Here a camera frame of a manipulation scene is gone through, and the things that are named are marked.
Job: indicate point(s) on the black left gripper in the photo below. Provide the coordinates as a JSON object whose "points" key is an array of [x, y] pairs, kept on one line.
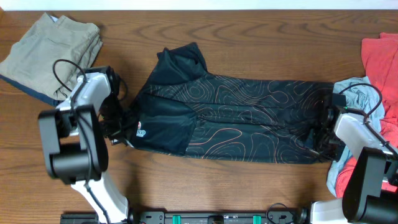
{"points": [[119, 132]]}

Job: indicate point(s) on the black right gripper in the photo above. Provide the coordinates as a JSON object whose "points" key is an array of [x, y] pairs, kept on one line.
{"points": [[334, 155]]}

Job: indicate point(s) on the black printed jersey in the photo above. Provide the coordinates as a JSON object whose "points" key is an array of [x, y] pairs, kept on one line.
{"points": [[184, 110]]}

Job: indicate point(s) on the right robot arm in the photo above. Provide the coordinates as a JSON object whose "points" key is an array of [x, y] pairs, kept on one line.
{"points": [[364, 200]]}

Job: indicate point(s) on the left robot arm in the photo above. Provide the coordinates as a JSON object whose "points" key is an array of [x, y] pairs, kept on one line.
{"points": [[73, 140]]}

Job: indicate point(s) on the light blue shirt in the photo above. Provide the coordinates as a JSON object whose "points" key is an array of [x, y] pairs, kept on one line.
{"points": [[359, 97]]}

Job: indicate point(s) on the folded navy garment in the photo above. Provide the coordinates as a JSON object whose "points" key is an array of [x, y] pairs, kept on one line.
{"points": [[40, 96]]}

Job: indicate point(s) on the folded khaki shorts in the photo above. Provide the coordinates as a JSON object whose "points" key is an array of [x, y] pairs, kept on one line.
{"points": [[32, 60]]}

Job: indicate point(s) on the red shirt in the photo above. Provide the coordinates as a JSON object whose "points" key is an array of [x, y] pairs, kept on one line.
{"points": [[379, 57]]}

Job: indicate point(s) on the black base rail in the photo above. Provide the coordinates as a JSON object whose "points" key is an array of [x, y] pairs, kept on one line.
{"points": [[276, 213]]}

